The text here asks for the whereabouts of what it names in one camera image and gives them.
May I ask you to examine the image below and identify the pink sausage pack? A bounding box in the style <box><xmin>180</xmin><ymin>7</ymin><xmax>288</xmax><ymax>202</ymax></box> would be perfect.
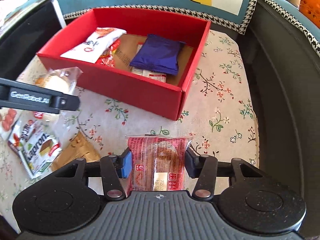
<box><xmin>0</xmin><ymin>108</ymin><xmax>20</xmax><ymax>140</ymax></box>

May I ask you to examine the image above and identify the floral tablecloth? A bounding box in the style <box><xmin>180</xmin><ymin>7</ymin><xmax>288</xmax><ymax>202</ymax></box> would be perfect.
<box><xmin>0</xmin><ymin>28</ymin><xmax>261</xmax><ymax>233</ymax></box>

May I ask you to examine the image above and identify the round cake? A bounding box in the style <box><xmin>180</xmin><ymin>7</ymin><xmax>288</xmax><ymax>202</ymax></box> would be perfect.
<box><xmin>35</xmin><ymin>67</ymin><xmax>82</xmax><ymax>95</ymax></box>

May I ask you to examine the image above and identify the white duck gizzard packet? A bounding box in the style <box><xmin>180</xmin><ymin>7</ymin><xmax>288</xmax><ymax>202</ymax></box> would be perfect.
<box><xmin>8</xmin><ymin>119</ymin><xmax>38</xmax><ymax>155</ymax></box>

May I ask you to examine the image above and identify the tan small biscuit packet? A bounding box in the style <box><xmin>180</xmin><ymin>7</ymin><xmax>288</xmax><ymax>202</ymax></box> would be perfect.
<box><xmin>51</xmin><ymin>132</ymin><xmax>101</xmax><ymax>172</ymax></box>

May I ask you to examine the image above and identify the orange plastic basket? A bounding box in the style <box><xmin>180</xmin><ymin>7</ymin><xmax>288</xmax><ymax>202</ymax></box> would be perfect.
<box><xmin>299</xmin><ymin>0</ymin><xmax>320</xmax><ymax>28</ymax></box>

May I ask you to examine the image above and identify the blue foil snack packet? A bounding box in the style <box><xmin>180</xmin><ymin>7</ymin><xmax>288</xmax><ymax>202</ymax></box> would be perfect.
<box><xmin>130</xmin><ymin>34</ymin><xmax>185</xmax><ymax>76</ymax></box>

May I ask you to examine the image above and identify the red cardboard box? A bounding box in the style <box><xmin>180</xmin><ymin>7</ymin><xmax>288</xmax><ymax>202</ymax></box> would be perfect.
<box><xmin>37</xmin><ymin>8</ymin><xmax>211</xmax><ymax>120</ymax></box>

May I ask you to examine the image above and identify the white noodle snack bag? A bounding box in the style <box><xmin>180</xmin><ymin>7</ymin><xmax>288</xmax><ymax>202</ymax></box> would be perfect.
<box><xmin>60</xmin><ymin>27</ymin><xmax>126</xmax><ymax>63</ymax></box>

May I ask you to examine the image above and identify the red Trolli candy packet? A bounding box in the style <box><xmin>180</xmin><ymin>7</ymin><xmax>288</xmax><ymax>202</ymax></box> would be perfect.
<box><xmin>96</xmin><ymin>38</ymin><xmax>121</xmax><ymax>68</ymax></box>

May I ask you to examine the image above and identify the Kaprons wafer packet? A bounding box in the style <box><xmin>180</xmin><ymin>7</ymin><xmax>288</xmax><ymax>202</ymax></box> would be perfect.
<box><xmin>18</xmin><ymin>126</ymin><xmax>62</xmax><ymax>179</ymax></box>

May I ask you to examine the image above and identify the red clear pastry packet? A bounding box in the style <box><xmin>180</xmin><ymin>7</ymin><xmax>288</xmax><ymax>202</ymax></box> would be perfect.
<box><xmin>126</xmin><ymin>135</ymin><xmax>193</xmax><ymax>191</ymax></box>

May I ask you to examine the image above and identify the silver red spicy strip packet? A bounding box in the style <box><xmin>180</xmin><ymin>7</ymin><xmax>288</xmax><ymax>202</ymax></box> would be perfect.
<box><xmin>115</xmin><ymin>48</ymin><xmax>167</xmax><ymax>83</ymax></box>

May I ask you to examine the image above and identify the black coffee table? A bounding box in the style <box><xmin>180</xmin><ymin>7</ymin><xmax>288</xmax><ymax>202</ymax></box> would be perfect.
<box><xmin>1</xmin><ymin>0</ymin><xmax>66</xmax><ymax>80</ymax></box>

